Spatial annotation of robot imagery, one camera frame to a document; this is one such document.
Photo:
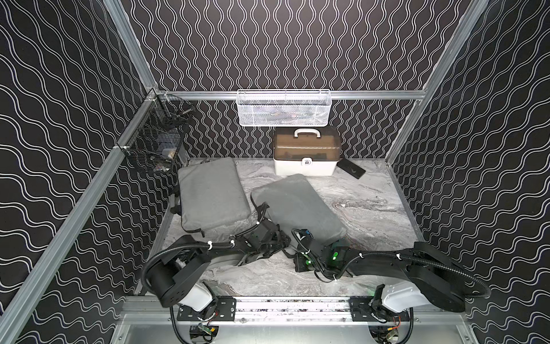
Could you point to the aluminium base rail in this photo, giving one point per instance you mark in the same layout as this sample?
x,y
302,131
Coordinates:
x,y
316,311

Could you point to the white mesh wall basket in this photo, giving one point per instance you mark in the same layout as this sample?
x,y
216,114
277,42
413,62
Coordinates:
x,y
284,108

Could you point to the black flat pouch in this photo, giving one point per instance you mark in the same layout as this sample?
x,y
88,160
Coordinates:
x,y
351,168

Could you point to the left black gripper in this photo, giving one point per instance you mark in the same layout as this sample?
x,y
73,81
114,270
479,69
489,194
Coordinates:
x,y
275,234

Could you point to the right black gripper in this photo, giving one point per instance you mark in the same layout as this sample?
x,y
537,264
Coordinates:
x,y
296,258

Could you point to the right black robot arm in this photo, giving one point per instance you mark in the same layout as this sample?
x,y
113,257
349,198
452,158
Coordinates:
x,y
423,275

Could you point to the brown lid storage box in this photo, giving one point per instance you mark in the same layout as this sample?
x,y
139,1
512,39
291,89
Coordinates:
x,y
306,151

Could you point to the grey laptop bag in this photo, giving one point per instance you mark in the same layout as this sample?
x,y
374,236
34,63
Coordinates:
x,y
294,204
211,195

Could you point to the black wire wall basket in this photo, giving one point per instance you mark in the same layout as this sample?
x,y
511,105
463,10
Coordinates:
x,y
154,147

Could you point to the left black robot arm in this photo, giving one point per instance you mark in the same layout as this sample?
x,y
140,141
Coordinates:
x,y
173,274

